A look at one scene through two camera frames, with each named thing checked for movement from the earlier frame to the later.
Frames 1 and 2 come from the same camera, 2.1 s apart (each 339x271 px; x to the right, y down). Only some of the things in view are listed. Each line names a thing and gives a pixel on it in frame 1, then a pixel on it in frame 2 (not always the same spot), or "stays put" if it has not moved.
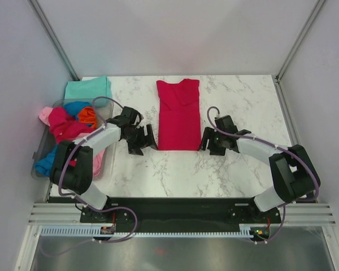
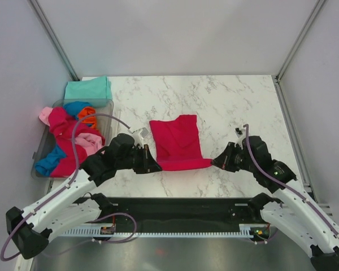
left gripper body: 137,134 -> 139,159
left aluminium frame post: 50,33 stays put
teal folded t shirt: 98,91 stays put
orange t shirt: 88,115 stays put
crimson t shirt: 179,117 -> 178,144
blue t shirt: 44,166 stays put
